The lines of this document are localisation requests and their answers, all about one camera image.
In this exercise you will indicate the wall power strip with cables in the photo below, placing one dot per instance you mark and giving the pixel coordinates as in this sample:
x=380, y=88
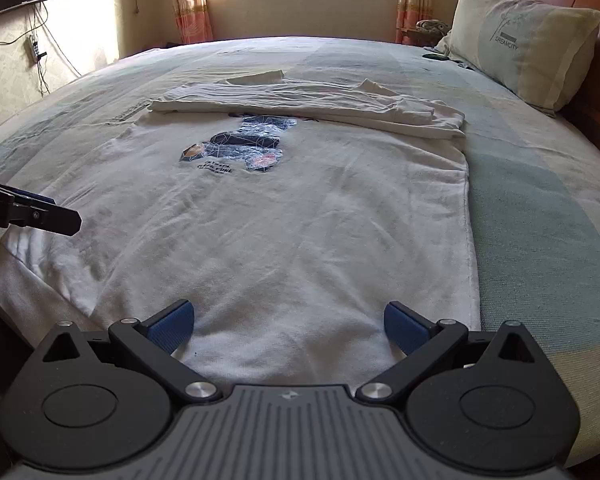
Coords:
x=38, y=21

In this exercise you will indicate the orange curtain left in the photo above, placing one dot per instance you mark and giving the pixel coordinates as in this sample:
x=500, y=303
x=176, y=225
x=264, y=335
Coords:
x=193, y=21

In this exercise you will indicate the small dark object on bed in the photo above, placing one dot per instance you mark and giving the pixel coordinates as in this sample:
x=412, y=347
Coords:
x=435, y=56

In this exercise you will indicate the large dreamcity pillow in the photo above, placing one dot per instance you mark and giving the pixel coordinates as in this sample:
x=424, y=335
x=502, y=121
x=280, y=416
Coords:
x=499, y=37

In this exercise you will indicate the bundle on bedside table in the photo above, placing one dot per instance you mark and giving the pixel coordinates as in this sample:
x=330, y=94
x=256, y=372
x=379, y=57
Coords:
x=433, y=27

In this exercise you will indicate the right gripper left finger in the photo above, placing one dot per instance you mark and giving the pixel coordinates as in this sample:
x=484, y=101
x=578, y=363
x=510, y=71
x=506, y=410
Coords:
x=147, y=347

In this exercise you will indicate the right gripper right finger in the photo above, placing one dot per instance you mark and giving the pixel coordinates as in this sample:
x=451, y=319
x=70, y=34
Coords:
x=430, y=348

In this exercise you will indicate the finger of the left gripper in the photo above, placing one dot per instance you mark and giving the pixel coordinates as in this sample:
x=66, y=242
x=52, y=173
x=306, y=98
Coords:
x=23, y=208

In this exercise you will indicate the wooden bedside table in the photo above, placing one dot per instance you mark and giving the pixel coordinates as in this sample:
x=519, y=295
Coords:
x=420, y=38

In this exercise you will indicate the pastel striped bed sheet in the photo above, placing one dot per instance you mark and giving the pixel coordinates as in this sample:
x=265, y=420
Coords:
x=534, y=181

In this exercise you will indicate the white printed sweatshirt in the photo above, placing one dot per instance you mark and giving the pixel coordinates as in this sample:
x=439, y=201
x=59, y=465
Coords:
x=289, y=212

